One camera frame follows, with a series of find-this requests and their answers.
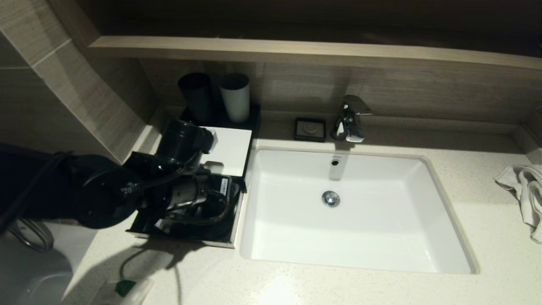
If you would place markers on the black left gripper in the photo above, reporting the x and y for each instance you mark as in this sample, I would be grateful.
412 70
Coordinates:
194 192

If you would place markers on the black glossy box drawer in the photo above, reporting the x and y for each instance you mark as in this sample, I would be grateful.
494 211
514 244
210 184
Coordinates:
230 224

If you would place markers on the dark tumbler cup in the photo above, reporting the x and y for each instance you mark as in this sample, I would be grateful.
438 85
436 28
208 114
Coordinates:
195 95

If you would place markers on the green-label amenity packet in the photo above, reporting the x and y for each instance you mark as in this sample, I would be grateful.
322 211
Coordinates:
125 290

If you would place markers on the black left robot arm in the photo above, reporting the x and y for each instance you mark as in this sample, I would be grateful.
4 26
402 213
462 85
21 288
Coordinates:
63 190

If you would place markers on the white ribbed tray mat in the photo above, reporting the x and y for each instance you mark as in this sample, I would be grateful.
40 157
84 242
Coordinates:
233 148

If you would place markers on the grey tumbler cup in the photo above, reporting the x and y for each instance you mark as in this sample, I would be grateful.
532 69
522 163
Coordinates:
235 99

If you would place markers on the black square soap dish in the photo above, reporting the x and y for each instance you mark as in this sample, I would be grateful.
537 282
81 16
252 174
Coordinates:
310 129

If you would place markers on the chrome sink drain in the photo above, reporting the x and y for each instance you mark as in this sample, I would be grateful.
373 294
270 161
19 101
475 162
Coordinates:
330 198

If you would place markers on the white rectangular sink basin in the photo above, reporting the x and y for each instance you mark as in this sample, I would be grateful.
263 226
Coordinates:
360 237

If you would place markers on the chrome sink faucet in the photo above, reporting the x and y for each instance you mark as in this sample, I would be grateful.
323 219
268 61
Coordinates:
350 120

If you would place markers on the white crumpled towel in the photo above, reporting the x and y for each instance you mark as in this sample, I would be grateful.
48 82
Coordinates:
527 190

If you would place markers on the wooden wall shelf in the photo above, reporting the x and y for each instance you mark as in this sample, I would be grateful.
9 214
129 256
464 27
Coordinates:
296 51

